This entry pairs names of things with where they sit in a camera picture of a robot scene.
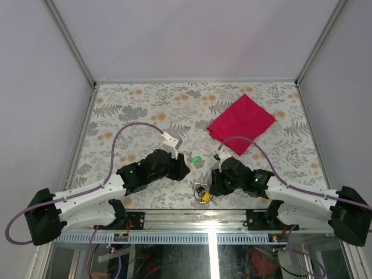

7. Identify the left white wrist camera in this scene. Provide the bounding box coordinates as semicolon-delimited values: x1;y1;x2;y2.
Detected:
162;131;183;160

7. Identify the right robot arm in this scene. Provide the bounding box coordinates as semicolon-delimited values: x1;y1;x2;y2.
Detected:
209;153;371;246

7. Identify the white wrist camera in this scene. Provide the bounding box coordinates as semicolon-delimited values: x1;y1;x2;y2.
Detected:
162;131;183;160
213;150;231;163

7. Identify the yellow tag key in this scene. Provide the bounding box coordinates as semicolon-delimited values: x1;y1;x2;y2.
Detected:
201;192;211;203

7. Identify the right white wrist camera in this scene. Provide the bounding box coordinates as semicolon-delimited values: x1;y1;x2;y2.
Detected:
213;150;231;163

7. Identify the large metal keyring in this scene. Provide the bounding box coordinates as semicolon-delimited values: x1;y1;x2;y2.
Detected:
192;182;218;206

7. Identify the folded magenta cloth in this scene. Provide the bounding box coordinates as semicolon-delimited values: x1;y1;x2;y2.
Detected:
208;94;276;142

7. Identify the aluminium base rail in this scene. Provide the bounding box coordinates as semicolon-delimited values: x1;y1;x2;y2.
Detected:
43;208;357;245

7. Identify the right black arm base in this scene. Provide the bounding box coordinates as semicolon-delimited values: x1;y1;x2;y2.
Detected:
243;209;273;231

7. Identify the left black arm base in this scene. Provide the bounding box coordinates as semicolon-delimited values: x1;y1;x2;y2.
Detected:
110;212;145;231

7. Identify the green tag key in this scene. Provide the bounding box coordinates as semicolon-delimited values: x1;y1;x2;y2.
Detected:
191;156;201;163

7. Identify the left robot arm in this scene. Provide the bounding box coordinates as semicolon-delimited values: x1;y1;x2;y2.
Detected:
24;149;190;246

